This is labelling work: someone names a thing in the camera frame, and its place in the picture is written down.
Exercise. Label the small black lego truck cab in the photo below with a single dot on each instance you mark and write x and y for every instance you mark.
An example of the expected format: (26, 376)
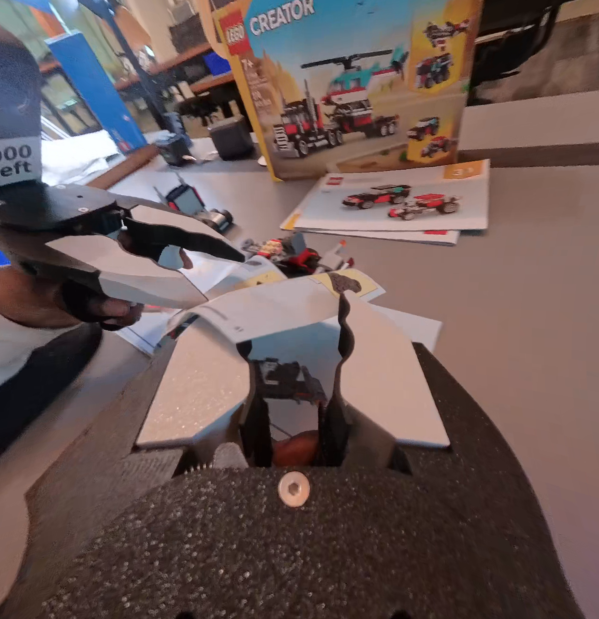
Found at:
(188, 200)

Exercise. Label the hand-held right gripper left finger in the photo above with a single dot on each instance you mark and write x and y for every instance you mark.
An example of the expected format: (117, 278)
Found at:
(198, 396)

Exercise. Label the white plastic bag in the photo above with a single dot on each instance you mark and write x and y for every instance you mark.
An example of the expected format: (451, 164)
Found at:
(77, 159)

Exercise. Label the instruction booklet with car cover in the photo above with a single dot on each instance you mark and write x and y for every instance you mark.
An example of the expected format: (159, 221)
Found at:
(376, 213)

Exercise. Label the black chair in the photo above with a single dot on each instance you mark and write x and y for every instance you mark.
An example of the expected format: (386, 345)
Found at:
(517, 48)

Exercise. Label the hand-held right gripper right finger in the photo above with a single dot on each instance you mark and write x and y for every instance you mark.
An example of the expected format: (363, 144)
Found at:
(391, 387)

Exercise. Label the small dark device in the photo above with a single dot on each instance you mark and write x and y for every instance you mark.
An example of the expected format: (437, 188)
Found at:
(173, 147)

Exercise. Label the black cube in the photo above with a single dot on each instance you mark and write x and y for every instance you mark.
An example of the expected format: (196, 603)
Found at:
(231, 140)

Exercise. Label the wooden shelf rack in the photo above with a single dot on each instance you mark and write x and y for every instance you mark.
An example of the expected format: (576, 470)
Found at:
(202, 82)

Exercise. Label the person's left hand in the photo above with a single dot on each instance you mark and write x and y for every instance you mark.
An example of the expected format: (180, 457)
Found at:
(24, 302)

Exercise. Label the lego instruction booklet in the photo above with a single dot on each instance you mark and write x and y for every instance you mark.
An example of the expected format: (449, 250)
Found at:
(280, 304)

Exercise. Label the instruction booklet with red label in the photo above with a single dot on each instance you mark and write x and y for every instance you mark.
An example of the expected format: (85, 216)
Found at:
(439, 237)

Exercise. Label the blue box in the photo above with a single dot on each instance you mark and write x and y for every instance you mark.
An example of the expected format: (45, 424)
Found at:
(96, 96)

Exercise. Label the lego set box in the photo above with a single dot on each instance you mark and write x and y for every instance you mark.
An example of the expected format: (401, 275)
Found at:
(357, 121)

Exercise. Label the partly built lego model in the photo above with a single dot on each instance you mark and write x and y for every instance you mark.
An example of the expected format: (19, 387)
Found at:
(299, 256)

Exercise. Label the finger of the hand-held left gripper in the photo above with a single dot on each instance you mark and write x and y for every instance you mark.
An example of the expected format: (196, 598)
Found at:
(130, 280)
(183, 220)

